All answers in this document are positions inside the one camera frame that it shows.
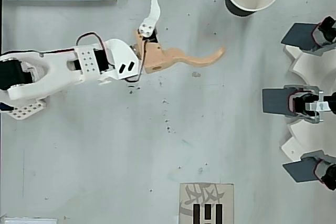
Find white perforated base plate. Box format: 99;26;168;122
5;97;48;121

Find red black looped cable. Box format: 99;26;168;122
76;32;111;64

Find white round device base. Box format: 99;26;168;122
280;44;336;162

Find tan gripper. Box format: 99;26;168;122
132;0;227;75

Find black white wrist cable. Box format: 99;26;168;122
123;39;148;83

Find white flat box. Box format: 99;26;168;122
0;217;58;224

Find red black arm cable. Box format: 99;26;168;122
7;47;77;56

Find grey printed card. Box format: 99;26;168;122
179;182;235;224

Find dark paddle servo module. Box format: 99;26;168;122
282;150;336;191
261;84;336;124
280;15;336;57

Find blue base clamp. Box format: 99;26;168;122
0;101;14;113

